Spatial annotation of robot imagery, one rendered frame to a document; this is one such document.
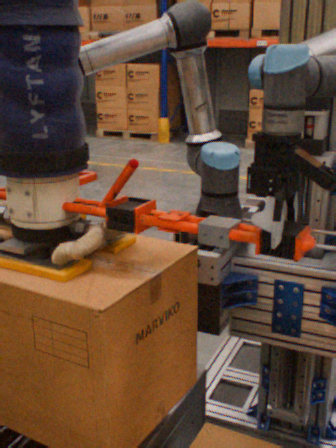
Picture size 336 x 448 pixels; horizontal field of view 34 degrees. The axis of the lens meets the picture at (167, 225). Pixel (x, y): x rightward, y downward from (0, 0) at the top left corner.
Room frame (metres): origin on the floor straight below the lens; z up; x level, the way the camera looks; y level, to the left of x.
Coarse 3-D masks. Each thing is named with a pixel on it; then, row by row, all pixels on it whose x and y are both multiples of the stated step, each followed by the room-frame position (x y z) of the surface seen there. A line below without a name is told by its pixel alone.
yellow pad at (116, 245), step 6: (108, 240) 1.27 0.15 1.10; (114, 240) 1.28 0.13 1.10; (120, 240) 1.29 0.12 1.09; (126, 240) 1.29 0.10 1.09; (132, 240) 1.30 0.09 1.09; (108, 246) 1.25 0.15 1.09; (114, 246) 1.24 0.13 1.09; (120, 246) 1.26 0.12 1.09; (126, 246) 1.28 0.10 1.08; (108, 252) 1.24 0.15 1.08; (114, 252) 1.24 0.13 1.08
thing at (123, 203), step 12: (108, 204) 1.14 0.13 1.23; (120, 204) 1.18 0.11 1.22; (132, 204) 1.17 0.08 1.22; (144, 204) 1.13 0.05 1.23; (108, 216) 1.14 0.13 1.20; (120, 216) 1.11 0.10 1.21; (132, 216) 1.10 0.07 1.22; (108, 228) 1.13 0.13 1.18; (120, 228) 1.11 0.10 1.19; (132, 228) 1.10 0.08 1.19; (144, 228) 1.12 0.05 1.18
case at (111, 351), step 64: (128, 256) 1.22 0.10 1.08; (192, 256) 1.26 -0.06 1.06; (0, 320) 1.09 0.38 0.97; (64, 320) 0.99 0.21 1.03; (128, 320) 1.02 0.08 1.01; (192, 320) 1.26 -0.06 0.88; (0, 384) 1.11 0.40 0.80; (64, 384) 1.00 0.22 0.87; (128, 384) 1.01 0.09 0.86; (192, 384) 1.26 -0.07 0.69
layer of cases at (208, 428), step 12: (204, 432) 1.24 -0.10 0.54; (216, 432) 1.24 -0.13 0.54; (228, 432) 1.24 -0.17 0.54; (192, 444) 1.19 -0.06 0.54; (204, 444) 1.19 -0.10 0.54; (216, 444) 1.19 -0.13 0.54; (228, 444) 1.19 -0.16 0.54; (240, 444) 1.19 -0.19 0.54; (252, 444) 1.19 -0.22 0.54; (264, 444) 1.19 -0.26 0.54
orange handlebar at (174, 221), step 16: (80, 176) 1.47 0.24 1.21; (96, 176) 1.52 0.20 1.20; (0, 192) 1.32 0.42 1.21; (64, 208) 1.21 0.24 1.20; (80, 208) 1.19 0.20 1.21; (96, 208) 1.17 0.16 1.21; (160, 224) 1.08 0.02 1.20; (176, 224) 1.07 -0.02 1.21; (192, 224) 1.05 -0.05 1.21; (240, 224) 1.05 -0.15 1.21; (240, 240) 1.00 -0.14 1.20; (304, 240) 0.95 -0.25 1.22
